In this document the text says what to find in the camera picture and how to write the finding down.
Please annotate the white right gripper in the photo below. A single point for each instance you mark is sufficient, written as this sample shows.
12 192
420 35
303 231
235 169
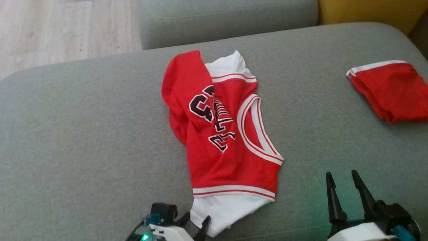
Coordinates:
361 232

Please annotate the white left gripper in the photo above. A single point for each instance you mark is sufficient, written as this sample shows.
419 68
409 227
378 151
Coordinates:
167 234

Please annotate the red and white printed jersey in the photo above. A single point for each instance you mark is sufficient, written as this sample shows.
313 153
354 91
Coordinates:
227 160

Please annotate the red shorts with white panels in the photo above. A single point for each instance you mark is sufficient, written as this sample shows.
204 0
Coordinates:
394 90

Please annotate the grey sofa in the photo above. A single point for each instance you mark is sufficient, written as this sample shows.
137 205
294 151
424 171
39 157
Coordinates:
83 134

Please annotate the yellow sofa back cushion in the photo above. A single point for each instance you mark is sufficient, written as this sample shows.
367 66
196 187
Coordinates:
374 11

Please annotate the grey fabric sofa seat cushion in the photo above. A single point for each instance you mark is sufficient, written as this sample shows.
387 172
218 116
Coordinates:
227 20

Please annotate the blue left camera connector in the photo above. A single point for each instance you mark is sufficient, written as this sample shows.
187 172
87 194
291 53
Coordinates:
153 219

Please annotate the blue camera connector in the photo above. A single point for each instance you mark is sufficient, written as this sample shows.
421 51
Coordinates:
153 219
400 231

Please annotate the blue right camera connector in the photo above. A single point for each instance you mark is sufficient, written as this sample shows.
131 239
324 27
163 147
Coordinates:
400 231

